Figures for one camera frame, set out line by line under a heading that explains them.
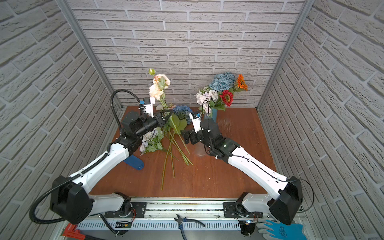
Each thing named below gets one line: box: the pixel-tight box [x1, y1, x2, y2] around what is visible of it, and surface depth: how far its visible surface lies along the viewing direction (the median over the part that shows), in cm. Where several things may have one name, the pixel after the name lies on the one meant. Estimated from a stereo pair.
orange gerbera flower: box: [237, 74, 249, 92], surface depth 78 cm
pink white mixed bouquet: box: [194, 86, 226, 114], surface depth 85 cm
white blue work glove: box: [256, 218, 308, 240], surface depth 69 cm
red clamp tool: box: [62, 223, 87, 240], surface depth 68 cm
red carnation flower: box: [219, 90, 234, 107], surface depth 82 cm
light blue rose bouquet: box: [209, 71, 235, 92], surface depth 81 cm
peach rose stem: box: [148, 68, 191, 155], surface depth 66 cm
